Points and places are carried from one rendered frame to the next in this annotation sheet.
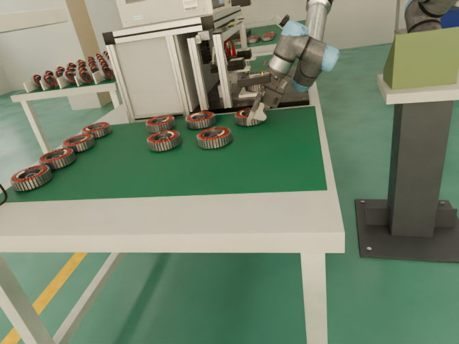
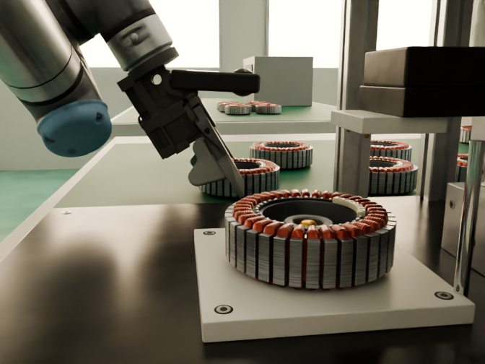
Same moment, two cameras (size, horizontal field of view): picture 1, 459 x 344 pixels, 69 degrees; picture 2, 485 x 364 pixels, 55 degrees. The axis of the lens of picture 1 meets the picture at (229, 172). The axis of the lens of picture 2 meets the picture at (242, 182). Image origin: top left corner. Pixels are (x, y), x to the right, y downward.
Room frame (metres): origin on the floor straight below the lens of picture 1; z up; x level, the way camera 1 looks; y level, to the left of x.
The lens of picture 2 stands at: (1.76, -0.34, 0.90)
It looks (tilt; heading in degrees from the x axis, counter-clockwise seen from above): 13 degrees down; 158
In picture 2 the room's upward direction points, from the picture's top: straight up
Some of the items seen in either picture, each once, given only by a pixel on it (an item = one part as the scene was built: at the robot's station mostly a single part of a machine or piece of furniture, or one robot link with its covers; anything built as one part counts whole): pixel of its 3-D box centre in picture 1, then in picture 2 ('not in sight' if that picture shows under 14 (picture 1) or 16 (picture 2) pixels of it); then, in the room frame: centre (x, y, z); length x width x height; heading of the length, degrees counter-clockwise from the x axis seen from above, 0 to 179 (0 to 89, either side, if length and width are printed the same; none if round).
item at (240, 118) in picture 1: (250, 116); (238, 176); (1.18, -0.11, 0.77); 0.11 x 0.11 x 0.04
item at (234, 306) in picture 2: (257, 90); (307, 266); (1.50, -0.19, 0.78); 0.15 x 0.15 x 0.01; 75
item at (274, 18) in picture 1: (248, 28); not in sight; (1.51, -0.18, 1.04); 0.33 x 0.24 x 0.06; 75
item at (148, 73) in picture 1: (150, 82); not in sight; (1.40, 0.25, 0.91); 0.28 x 0.03 x 0.32; 75
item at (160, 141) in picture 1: (164, 140); (378, 153); (1.08, 0.20, 0.77); 0.11 x 0.11 x 0.04
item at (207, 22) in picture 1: (183, 22); not in sight; (1.70, 0.09, 1.09); 0.68 x 0.44 x 0.05; 165
